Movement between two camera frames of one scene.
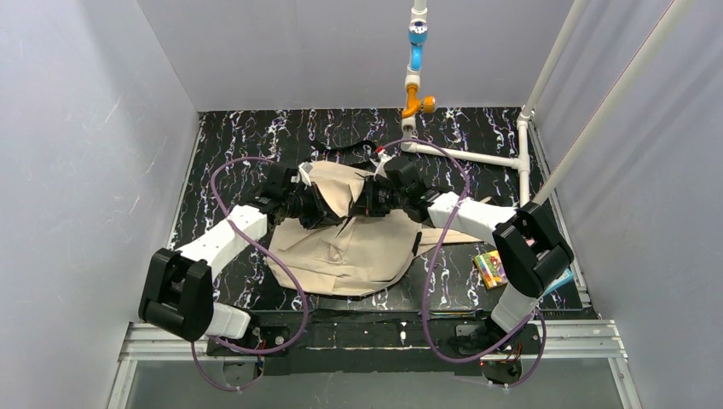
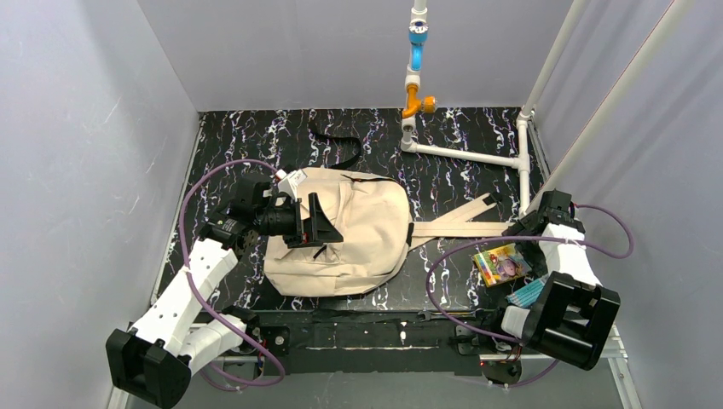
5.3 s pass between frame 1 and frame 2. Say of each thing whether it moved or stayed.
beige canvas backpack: moved
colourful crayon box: stayed
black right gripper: moved
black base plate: stayed
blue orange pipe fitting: stayed
